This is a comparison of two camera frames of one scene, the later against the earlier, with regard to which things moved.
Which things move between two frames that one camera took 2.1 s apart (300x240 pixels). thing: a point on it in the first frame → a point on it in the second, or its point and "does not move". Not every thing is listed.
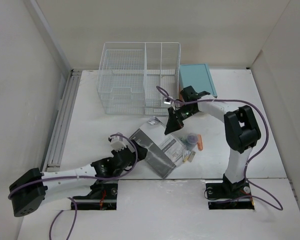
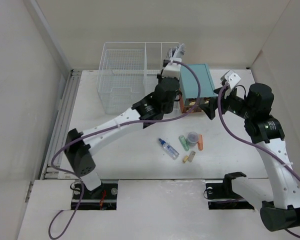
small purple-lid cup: x=192 y=139 does not move
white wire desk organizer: x=130 y=73 does not move
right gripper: x=173 y=124 → x=209 y=108
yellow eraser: x=185 y=158 does not move
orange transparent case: x=199 y=142 does not move
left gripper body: x=139 y=156 → x=168 y=108
